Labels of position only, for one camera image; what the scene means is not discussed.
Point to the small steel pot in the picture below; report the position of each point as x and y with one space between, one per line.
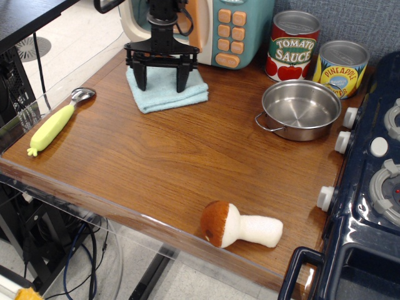
299 110

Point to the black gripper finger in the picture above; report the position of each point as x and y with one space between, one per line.
182 75
140 74

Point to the tomato sauce can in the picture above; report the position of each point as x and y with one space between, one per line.
293 40

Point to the light blue towel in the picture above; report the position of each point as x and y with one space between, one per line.
160 93

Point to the clear acrylic table guard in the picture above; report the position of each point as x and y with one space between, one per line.
156 172

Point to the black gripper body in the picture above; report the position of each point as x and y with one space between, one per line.
162 49

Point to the black side desk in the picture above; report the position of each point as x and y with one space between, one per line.
20 19

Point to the black table leg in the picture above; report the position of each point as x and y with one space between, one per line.
153 273

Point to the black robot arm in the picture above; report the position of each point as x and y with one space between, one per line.
165 10

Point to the plush brown white mushroom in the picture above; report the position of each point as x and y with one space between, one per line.
222 225

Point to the pineapple can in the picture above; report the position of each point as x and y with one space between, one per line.
341 66

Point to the dark blue toy stove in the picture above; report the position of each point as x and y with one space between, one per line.
360 255

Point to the toy microwave oven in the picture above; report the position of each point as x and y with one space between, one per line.
227 33

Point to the spoon with green handle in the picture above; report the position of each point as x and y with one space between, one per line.
49 130

